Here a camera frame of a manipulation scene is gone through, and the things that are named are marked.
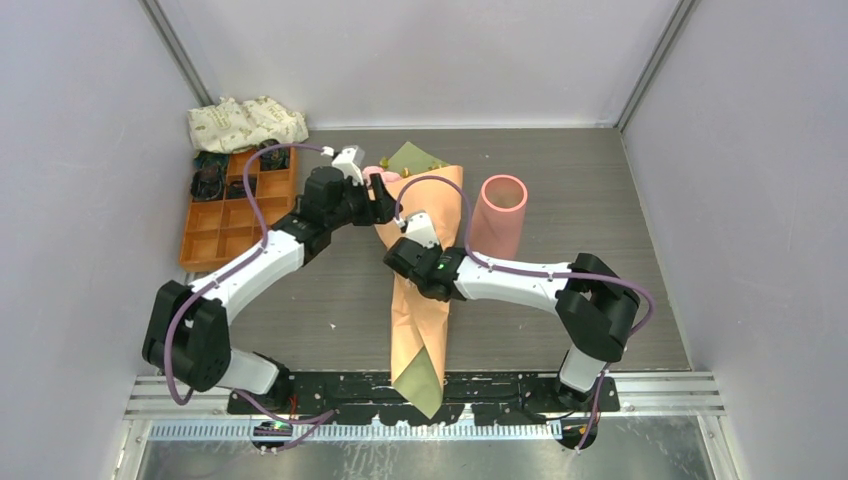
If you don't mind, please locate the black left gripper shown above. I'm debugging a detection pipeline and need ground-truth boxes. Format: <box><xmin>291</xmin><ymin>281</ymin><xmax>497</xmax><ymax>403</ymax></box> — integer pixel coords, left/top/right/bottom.
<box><xmin>327</xmin><ymin>174</ymin><xmax>402</xmax><ymax>231</ymax></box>

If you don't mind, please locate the orange and green wrapping paper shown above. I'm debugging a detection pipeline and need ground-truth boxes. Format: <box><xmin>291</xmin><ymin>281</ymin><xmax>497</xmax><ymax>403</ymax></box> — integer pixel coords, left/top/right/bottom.
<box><xmin>376</xmin><ymin>142</ymin><xmax>463</xmax><ymax>420</ymax></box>

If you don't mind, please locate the pink flower bouquet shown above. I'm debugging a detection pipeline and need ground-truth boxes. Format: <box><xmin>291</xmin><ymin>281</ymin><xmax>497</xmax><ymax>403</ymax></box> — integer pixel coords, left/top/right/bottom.
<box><xmin>362</xmin><ymin>157</ymin><xmax>404</xmax><ymax>185</ymax></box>

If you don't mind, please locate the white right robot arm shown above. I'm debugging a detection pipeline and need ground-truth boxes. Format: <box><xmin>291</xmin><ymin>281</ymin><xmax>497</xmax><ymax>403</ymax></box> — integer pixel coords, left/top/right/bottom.
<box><xmin>384</xmin><ymin>237</ymin><xmax>655</xmax><ymax>411</ymax></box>

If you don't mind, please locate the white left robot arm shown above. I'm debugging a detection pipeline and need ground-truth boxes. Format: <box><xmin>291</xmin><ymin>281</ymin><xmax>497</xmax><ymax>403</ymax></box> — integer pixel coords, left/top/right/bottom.
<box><xmin>141</xmin><ymin>166</ymin><xmax>396</xmax><ymax>413</ymax></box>

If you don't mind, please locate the pink cylindrical vase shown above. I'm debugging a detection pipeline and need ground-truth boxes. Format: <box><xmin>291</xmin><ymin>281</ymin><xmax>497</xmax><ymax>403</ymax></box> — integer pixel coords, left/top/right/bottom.
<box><xmin>467</xmin><ymin>174</ymin><xmax>528</xmax><ymax>260</ymax></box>

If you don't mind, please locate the dark green rolled item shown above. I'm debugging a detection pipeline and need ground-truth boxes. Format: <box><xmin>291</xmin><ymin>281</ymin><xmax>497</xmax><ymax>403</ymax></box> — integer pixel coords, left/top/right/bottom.
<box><xmin>259</xmin><ymin>147</ymin><xmax>290</xmax><ymax>171</ymax></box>

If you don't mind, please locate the orange wooden compartment tray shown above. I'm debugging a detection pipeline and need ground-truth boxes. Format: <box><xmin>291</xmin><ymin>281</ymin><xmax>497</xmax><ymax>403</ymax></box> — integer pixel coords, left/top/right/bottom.
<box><xmin>179</xmin><ymin>149</ymin><xmax>298</xmax><ymax>273</ymax></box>

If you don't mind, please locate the dark rolled item in tray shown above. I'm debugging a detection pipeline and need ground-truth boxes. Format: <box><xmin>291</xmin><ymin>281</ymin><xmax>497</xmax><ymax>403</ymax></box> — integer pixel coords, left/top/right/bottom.
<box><xmin>190</xmin><ymin>164</ymin><xmax>225</xmax><ymax>202</ymax></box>

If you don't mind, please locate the cream printed cloth bag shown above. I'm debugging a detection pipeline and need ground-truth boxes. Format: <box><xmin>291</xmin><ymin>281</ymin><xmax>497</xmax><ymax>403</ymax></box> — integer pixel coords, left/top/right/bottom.
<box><xmin>187</xmin><ymin>96</ymin><xmax>309</xmax><ymax>154</ymax></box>

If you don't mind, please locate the teal dark rolled item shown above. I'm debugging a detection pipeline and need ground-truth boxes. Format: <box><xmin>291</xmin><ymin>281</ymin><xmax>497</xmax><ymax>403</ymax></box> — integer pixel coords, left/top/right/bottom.
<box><xmin>193</xmin><ymin>151</ymin><xmax>230</xmax><ymax>172</ymax></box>

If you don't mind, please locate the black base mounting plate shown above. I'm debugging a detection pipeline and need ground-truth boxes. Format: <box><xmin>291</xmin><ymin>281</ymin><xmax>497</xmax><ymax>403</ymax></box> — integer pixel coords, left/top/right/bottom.
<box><xmin>227</xmin><ymin>371</ymin><xmax>620</xmax><ymax>426</ymax></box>

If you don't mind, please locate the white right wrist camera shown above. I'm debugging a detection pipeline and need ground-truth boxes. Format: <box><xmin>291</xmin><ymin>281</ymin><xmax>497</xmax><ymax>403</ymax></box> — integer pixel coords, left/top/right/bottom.
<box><xmin>396</xmin><ymin>211</ymin><xmax>441</xmax><ymax>249</ymax></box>

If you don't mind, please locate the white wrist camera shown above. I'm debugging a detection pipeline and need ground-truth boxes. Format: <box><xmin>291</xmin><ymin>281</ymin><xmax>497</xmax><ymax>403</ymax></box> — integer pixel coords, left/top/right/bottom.
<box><xmin>396</xmin><ymin>211</ymin><xmax>441</xmax><ymax>249</ymax></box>
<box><xmin>321</xmin><ymin>145</ymin><xmax>365</xmax><ymax>185</ymax></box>

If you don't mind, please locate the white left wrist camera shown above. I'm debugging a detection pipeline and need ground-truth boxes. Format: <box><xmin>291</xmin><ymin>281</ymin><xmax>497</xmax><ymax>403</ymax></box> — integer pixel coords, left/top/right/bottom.
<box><xmin>321</xmin><ymin>145</ymin><xmax>365</xmax><ymax>185</ymax></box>

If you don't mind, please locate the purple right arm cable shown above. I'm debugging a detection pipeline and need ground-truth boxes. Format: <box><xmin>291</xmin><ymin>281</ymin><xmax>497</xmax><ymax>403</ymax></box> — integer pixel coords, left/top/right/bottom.
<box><xmin>394</xmin><ymin>174</ymin><xmax>656</xmax><ymax>453</ymax></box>

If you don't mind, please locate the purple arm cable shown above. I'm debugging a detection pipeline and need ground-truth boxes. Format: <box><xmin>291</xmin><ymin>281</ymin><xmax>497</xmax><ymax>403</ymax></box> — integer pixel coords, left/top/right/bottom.
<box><xmin>394</xmin><ymin>174</ymin><xmax>656</xmax><ymax>453</ymax></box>
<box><xmin>163</xmin><ymin>142</ymin><xmax>339</xmax><ymax>453</ymax></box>

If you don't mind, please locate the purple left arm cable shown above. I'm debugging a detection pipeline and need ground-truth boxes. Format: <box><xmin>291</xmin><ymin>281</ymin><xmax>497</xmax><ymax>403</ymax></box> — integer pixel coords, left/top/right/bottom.
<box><xmin>163</xmin><ymin>142</ymin><xmax>339</xmax><ymax>453</ymax></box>

